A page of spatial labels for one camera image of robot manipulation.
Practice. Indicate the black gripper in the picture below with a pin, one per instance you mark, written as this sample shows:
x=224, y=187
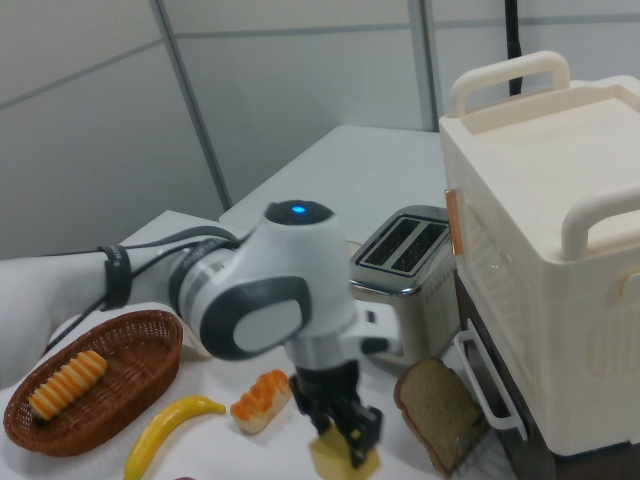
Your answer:
x=325, y=387

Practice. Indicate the yellow cube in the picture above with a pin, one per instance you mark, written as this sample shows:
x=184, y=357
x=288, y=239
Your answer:
x=332, y=457

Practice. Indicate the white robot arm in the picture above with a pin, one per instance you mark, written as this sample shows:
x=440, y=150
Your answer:
x=270, y=280

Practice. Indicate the brown bread slice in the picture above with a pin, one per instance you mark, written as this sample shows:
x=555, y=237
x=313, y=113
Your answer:
x=435, y=410

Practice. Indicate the orange glazed bread loaf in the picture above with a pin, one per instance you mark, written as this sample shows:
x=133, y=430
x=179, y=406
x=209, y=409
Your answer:
x=262, y=400

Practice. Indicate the silver two-slot toaster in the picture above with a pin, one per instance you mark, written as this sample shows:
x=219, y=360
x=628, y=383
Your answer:
x=420, y=280

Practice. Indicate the yellow toy banana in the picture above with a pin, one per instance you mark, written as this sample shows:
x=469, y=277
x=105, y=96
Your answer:
x=160, y=432

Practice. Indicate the brown wicker basket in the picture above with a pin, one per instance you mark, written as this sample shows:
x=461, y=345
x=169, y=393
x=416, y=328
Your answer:
x=135, y=365

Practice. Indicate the large cream toy oven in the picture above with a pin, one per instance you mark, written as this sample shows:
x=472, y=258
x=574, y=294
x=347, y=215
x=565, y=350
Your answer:
x=550, y=250

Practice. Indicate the striped orange bread roll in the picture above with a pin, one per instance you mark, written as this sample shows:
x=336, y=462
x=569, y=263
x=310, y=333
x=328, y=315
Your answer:
x=67, y=384

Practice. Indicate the black pole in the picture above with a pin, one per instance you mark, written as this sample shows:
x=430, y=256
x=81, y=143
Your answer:
x=512, y=45

